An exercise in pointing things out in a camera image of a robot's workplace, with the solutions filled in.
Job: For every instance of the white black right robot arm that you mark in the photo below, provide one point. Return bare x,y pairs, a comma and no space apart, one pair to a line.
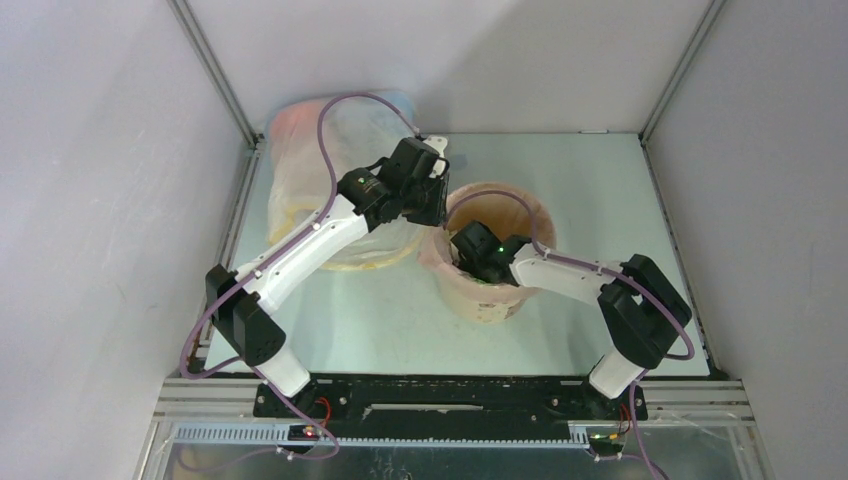
643,312

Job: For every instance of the corner aluminium post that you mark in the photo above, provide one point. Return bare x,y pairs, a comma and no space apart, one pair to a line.
199,42
699,36

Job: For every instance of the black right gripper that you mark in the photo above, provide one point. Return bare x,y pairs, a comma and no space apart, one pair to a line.
468,266

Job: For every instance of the pink plastic trash bag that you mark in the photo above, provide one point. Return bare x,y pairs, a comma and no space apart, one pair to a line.
444,265

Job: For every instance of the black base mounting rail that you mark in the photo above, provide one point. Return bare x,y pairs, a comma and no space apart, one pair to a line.
460,408

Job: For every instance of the left corner aluminium post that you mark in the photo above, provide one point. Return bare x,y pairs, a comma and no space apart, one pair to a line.
199,42

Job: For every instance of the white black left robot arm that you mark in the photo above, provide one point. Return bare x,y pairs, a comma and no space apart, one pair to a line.
241,303

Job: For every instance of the aluminium front frame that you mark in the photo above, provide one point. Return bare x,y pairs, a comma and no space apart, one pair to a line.
230,427

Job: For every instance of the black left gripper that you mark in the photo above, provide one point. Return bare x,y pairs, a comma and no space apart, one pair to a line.
434,216

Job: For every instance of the cream round trash bin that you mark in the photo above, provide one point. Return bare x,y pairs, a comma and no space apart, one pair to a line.
490,298

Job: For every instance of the large translucent bag of bags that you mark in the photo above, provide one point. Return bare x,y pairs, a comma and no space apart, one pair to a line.
357,132

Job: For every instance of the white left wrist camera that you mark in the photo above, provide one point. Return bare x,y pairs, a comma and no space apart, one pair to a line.
439,144

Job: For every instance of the right corner aluminium post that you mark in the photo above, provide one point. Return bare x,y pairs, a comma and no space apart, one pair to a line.
699,36

